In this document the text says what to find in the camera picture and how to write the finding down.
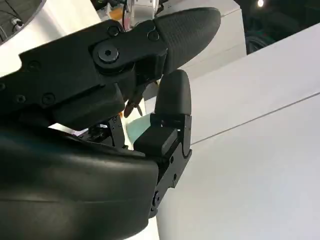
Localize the white wall plug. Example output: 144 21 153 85
11 17 25 30

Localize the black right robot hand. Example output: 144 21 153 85
0 6 221 240

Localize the pale green mug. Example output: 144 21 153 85
126 113 151 144

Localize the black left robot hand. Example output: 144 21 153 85
124 84 145 118

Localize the dark workshop machine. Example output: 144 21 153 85
241 0 320 55

